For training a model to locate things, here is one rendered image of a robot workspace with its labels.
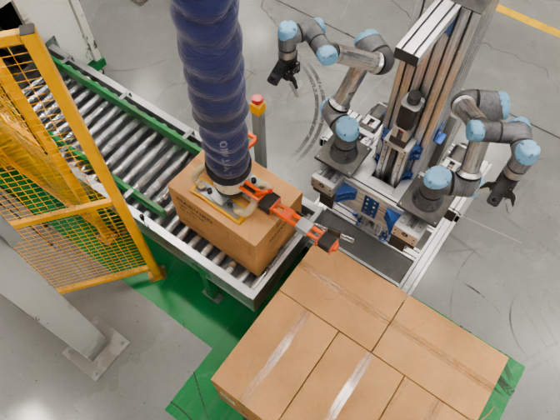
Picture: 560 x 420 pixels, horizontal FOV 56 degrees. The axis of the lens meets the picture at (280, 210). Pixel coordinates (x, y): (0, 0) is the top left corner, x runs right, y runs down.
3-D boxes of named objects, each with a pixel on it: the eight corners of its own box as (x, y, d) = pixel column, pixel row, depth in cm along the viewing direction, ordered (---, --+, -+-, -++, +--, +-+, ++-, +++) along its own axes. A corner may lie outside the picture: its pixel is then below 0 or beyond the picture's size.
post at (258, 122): (256, 194, 386) (249, 103, 299) (262, 187, 389) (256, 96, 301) (263, 198, 384) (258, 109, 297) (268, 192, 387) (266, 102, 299)
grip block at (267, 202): (256, 207, 260) (256, 201, 255) (268, 193, 264) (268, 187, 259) (269, 217, 257) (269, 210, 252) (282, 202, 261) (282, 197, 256)
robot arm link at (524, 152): (540, 137, 179) (544, 157, 175) (527, 156, 188) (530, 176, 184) (517, 135, 179) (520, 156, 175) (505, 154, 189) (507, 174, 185)
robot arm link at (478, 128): (446, 83, 225) (474, 117, 181) (472, 86, 224) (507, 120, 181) (441, 110, 230) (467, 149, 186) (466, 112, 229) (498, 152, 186)
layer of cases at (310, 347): (217, 393, 304) (210, 379, 269) (314, 264, 343) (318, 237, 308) (399, 535, 270) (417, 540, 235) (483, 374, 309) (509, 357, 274)
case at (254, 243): (179, 220, 313) (167, 184, 278) (222, 175, 329) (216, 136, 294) (258, 277, 296) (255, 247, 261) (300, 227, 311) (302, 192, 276)
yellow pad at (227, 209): (189, 191, 276) (188, 186, 272) (202, 177, 280) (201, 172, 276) (239, 226, 266) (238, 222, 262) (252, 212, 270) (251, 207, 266)
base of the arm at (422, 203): (420, 182, 269) (425, 171, 260) (447, 196, 264) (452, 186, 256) (406, 202, 263) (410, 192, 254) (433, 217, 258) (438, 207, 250)
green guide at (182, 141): (40, 58, 376) (35, 48, 369) (51, 49, 381) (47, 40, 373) (213, 167, 331) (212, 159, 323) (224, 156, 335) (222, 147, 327)
